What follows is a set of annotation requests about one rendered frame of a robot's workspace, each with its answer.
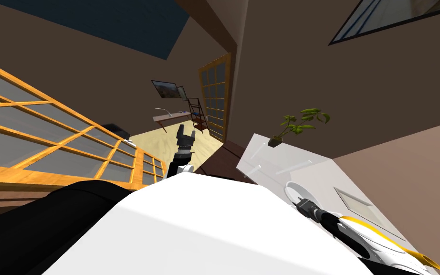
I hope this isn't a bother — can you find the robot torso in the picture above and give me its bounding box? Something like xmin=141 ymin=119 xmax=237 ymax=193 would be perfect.
xmin=40 ymin=171 xmax=375 ymax=275

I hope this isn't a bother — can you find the large wooden glazed door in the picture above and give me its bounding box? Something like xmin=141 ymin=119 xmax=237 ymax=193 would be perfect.
xmin=0 ymin=53 xmax=168 ymax=192

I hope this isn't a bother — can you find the narrow wooden glazed door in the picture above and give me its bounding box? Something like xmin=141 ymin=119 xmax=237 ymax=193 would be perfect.
xmin=199 ymin=53 xmax=232 ymax=143

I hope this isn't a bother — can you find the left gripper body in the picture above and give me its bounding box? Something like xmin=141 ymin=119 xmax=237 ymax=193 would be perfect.
xmin=176 ymin=133 xmax=196 ymax=151

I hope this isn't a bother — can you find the dark framed window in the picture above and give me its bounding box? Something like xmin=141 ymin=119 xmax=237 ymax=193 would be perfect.
xmin=328 ymin=0 xmax=440 ymax=46

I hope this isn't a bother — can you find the dark ladder shelf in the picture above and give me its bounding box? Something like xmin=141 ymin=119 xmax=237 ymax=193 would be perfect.
xmin=187 ymin=97 xmax=210 ymax=134

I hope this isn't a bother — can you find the brown desk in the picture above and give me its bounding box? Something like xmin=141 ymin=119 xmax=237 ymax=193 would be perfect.
xmin=153 ymin=107 xmax=194 ymax=134

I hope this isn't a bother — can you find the green potted plant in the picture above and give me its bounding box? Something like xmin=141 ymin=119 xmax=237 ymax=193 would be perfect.
xmin=267 ymin=108 xmax=331 ymax=148

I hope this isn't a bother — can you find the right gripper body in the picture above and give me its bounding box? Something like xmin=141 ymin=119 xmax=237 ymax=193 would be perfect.
xmin=295 ymin=196 xmax=323 ymax=222

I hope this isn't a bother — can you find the landscape wall picture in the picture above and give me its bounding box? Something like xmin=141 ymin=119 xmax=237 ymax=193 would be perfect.
xmin=151 ymin=80 xmax=179 ymax=100

